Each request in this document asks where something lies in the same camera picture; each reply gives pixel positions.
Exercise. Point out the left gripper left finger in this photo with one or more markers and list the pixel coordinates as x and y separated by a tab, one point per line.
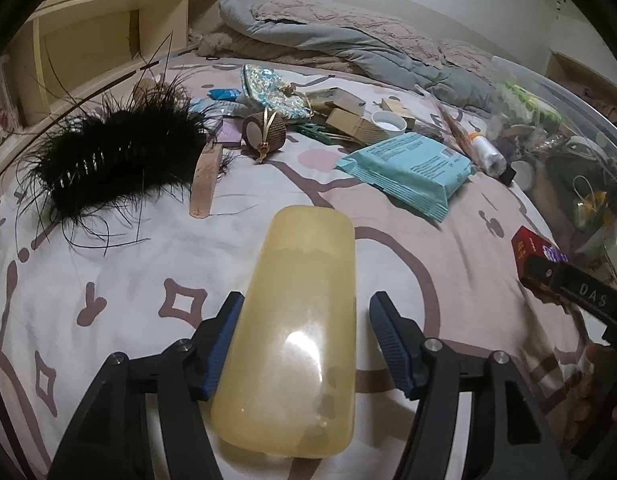
212	340

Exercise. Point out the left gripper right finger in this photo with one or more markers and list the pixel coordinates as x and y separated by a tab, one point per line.
400	340

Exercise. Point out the red rectangular box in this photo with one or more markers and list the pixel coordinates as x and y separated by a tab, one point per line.
535	258

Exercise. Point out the yellow translucent plastic case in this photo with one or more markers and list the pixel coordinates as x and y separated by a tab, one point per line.
288	383

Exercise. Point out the curved wooden piece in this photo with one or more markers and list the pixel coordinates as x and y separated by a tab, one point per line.
204	181

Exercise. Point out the teal wet wipes pack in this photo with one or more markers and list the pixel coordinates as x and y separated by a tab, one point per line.
419	171

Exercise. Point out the person right hand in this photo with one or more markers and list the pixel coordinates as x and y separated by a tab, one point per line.
603	359

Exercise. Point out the black small cube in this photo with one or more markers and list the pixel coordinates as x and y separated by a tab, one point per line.
507	177

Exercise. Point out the clear plastic storage bin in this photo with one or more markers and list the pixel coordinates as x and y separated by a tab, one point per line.
570	172

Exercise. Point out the white thread spool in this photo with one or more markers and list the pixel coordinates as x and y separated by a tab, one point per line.
489	158

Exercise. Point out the cartoon print bed blanket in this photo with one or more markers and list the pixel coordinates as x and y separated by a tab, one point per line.
173	310

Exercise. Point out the green tissue pack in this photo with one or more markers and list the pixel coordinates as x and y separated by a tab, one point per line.
526	108

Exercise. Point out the purple small card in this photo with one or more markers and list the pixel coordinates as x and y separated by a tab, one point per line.
230	133

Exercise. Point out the black feather fascinator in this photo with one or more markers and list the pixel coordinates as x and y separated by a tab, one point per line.
89	173

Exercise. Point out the brown round woven pouch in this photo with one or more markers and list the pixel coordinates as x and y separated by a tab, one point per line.
264	133

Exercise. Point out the kraft cardboard box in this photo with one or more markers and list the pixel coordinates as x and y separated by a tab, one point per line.
356	127

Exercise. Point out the white round jar lid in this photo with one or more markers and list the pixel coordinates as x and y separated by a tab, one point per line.
389	122

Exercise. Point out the small wooden block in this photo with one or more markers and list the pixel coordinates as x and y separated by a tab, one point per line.
398	108

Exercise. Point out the blue small packet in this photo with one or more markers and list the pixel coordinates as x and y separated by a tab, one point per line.
224	94

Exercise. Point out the right beige pillow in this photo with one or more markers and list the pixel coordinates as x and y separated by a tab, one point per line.
464	55

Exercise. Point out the beige pillow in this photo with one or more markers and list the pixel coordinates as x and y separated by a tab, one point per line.
464	55
395	32

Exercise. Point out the floral sequin pouch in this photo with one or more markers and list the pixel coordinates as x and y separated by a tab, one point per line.
265	88

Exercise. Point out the grey duvet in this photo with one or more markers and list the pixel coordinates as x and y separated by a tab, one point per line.
372	57

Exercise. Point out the red doll in case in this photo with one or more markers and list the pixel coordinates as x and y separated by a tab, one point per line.
9	119

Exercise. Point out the grey headboard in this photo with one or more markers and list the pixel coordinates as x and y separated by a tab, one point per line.
437	24

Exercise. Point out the wooden bedside shelf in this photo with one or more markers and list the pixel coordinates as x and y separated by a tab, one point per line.
71	50

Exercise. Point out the left beige pillow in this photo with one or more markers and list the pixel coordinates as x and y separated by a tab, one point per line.
395	32

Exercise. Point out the orange cord bag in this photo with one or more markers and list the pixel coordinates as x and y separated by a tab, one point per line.
457	131

